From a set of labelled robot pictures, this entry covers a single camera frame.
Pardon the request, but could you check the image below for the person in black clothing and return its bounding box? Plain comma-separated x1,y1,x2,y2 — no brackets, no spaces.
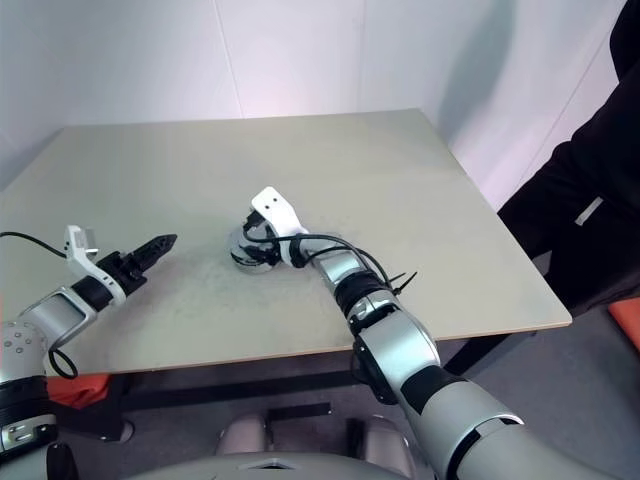
496,0,640,317

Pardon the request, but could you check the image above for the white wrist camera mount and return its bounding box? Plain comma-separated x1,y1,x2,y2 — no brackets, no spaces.
250,185,312,270
63,224,127,305

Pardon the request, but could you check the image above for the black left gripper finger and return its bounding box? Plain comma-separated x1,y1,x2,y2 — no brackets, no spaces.
136,232,179,261
135,242,177,277

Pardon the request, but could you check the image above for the black flat plate on floor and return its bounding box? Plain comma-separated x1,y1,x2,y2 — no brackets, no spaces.
267,401,333,422

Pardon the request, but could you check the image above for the grey rounded robot leg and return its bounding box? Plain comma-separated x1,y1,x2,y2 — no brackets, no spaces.
356,416,417,477
213,412,275,457

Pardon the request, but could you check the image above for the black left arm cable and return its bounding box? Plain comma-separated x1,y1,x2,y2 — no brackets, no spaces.
0,230,80,380

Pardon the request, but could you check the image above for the orange object under table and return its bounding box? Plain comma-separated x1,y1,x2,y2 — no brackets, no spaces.
46,371,110,407

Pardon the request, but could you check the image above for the orange seat beside person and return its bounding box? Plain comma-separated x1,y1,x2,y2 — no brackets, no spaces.
606,298,640,354

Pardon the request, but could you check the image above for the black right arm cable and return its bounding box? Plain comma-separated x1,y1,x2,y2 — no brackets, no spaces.
243,219,401,296

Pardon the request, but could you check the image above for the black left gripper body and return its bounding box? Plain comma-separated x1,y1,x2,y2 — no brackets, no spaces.
94,249,151,298

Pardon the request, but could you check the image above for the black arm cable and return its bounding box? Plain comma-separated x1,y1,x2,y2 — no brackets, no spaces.
0,230,80,380
243,219,401,296

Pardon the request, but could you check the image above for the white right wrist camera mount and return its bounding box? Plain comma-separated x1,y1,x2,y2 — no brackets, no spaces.
250,185,312,270

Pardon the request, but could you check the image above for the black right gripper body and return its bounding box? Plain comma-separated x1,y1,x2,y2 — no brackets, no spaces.
242,209,282,267

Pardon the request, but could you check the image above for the black table frame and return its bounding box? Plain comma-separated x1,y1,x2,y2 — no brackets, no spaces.
47,330,540,444

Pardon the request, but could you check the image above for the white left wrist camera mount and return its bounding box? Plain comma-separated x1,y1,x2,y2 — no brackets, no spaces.
63,224,127,305

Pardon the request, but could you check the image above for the grey robot torso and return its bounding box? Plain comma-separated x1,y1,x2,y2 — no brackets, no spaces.
122,451,399,480

